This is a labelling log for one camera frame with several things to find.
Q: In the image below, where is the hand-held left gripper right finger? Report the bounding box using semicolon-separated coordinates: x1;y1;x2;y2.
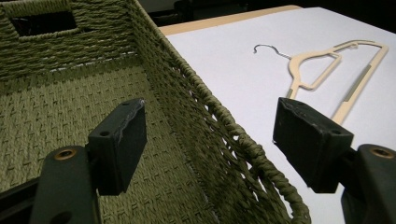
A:
272;97;396;224

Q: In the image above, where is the green woven basket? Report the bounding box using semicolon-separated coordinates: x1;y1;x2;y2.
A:
0;0;312;224

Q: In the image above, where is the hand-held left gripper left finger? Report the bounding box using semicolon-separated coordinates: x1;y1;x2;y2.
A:
29;98;149;224

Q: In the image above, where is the beige clothes hanger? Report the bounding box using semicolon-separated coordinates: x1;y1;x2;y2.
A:
252;39;390;126

